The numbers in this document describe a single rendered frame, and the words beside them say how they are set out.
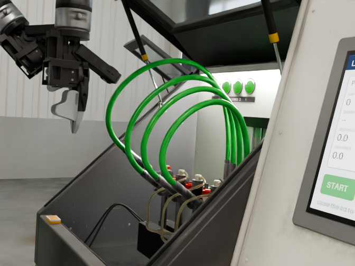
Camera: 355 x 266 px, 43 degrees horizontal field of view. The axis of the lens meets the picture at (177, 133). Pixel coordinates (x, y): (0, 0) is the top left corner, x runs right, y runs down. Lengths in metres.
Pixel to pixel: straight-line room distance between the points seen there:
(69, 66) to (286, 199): 0.50
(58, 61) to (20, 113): 6.84
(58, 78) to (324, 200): 0.55
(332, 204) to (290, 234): 0.10
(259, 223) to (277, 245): 0.06
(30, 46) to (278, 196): 0.66
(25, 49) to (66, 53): 0.18
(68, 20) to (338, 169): 0.59
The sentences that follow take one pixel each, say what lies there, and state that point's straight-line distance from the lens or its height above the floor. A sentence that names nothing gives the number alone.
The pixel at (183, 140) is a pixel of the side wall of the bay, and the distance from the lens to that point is 1.61.
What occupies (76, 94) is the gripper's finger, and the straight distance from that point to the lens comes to 0.98.
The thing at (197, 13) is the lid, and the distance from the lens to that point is 1.39.
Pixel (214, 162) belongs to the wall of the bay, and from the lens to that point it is 1.53.
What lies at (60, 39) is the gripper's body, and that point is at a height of 1.42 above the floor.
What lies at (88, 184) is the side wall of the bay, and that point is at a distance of 1.48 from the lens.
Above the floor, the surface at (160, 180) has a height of 1.13.
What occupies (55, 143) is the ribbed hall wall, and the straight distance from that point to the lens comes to 7.93.
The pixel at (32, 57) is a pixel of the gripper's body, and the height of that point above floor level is 1.40.
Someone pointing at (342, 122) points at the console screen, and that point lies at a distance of 0.81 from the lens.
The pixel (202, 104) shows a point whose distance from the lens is 0.98.
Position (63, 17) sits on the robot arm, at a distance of 0.97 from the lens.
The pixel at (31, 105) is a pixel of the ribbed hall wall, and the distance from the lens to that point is 7.78.
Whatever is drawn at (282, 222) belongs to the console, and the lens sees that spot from 0.86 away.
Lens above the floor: 1.30
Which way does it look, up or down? 3 degrees down
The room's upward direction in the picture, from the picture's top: 4 degrees clockwise
